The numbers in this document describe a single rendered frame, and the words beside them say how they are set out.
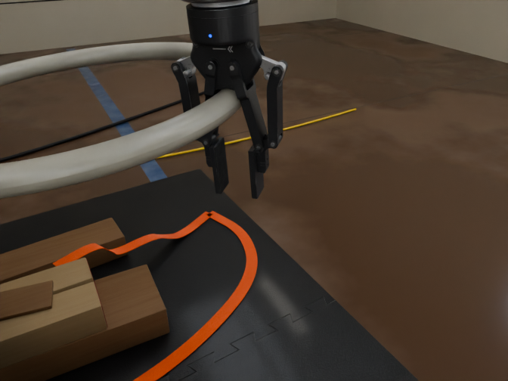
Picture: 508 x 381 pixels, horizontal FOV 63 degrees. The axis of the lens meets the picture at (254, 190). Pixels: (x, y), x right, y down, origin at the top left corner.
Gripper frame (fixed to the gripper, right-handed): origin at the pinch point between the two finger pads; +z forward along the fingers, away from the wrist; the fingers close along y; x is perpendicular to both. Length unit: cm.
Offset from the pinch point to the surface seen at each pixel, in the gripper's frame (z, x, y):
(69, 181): -9.0, 19.5, 7.6
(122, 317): 74, -24, 55
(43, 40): 71, -334, 363
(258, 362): 88, -30, 13
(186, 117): -11.1, 9.2, 1.1
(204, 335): 87, -34, 33
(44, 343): 69, -7, 68
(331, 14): 101, -624, 93
